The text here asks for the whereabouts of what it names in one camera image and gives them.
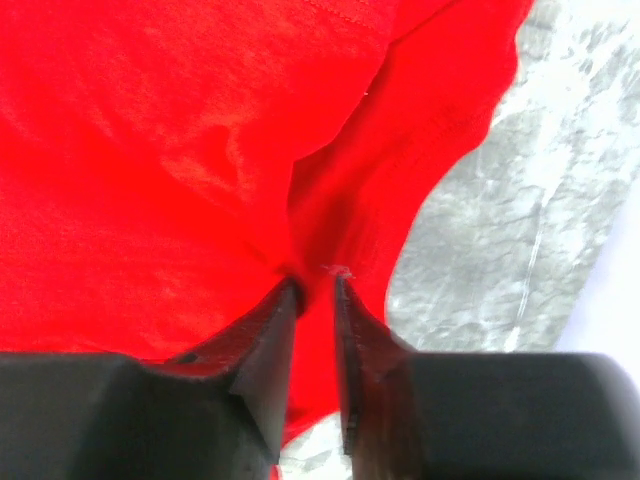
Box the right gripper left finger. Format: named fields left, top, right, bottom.
left=1, top=280, right=299, bottom=479

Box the red t shirt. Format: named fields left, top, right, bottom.
left=1, top=1, right=531, bottom=451

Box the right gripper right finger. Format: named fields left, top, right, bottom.
left=335, top=278, right=639, bottom=479

